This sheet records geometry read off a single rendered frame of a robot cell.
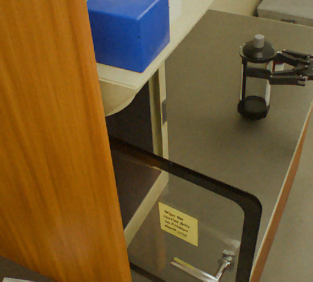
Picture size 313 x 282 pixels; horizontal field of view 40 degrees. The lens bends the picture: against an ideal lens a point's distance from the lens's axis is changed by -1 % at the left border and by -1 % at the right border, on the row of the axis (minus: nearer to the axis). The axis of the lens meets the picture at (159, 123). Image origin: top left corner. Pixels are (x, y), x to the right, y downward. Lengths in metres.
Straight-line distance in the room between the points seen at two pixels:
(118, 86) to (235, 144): 0.78
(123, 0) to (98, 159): 0.23
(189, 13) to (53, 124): 0.33
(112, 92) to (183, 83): 0.97
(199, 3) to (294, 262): 1.63
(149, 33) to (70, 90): 0.15
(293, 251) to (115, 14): 1.84
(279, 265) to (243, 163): 1.01
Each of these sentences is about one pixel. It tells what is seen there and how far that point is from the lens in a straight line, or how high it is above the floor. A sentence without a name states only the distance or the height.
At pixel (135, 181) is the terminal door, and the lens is 0.76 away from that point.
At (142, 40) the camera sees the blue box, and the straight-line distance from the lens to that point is 0.63.
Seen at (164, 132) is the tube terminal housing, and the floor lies 1.14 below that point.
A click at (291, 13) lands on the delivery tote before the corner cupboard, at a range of 3.52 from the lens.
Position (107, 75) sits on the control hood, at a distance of 0.66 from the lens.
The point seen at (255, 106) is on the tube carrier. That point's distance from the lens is 1.38.
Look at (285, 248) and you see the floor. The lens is 2.30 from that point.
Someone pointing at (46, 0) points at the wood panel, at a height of 1.67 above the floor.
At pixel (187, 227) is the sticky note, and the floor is 1.25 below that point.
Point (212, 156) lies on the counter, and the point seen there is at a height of 0.94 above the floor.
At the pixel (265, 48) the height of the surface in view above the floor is 1.21.
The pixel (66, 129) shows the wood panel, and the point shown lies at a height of 1.47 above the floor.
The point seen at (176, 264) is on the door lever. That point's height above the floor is 1.21.
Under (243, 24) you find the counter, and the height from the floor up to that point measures 0.94.
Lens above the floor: 1.87
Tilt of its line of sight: 41 degrees down
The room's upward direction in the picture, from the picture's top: 3 degrees counter-clockwise
